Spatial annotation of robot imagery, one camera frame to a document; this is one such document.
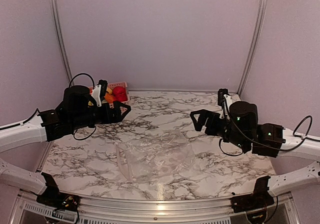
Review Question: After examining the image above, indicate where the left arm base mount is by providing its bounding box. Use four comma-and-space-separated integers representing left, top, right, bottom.
36, 172, 80, 212

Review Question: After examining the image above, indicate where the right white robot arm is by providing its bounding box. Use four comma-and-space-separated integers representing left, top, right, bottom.
190, 96, 320, 208

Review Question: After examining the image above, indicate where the clear zip top bag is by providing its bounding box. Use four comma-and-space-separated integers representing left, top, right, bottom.
115, 130, 195, 182

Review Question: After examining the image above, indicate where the right aluminium corner post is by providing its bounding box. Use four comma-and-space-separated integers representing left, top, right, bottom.
236, 0, 268, 96

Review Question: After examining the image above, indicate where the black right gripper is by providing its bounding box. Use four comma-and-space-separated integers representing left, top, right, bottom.
190, 109, 249, 151

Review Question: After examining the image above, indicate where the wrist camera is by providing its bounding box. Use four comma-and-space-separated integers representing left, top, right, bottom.
91, 80, 108, 107
217, 88, 233, 120

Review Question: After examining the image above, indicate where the peach coloured fake fruit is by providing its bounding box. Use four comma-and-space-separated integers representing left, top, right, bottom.
106, 87, 113, 94

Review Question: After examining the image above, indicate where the orange red fake mango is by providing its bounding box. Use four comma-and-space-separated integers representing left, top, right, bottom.
104, 93, 117, 104

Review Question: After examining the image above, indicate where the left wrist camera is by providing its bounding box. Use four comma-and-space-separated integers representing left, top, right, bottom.
91, 80, 108, 107

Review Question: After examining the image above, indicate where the aluminium corner post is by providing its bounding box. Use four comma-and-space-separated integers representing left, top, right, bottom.
236, 0, 268, 96
50, 0, 73, 84

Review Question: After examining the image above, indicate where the aluminium front frame rail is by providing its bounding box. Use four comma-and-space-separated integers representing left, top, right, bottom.
8, 191, 300, 223

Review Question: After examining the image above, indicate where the pink perforated plastic basket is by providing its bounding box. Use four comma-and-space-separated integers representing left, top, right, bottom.
101, 82, 130, 105

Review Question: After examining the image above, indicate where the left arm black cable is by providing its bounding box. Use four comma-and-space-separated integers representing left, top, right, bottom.
0, 73, 98, 141

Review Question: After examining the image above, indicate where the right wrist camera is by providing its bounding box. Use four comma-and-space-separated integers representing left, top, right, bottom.
217, 88, 233, 120

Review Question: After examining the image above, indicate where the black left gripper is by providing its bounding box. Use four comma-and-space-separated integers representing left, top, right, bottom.
69, 100, 131, 130

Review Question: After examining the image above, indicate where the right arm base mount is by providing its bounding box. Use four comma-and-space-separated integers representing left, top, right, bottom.
230, 176, 275, 213

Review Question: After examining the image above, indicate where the left aluminium corner post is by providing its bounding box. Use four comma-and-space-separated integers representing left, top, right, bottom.
50, 0, 73, 84

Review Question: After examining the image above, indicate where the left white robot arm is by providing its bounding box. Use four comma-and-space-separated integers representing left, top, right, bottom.
0, 84, 131, 152

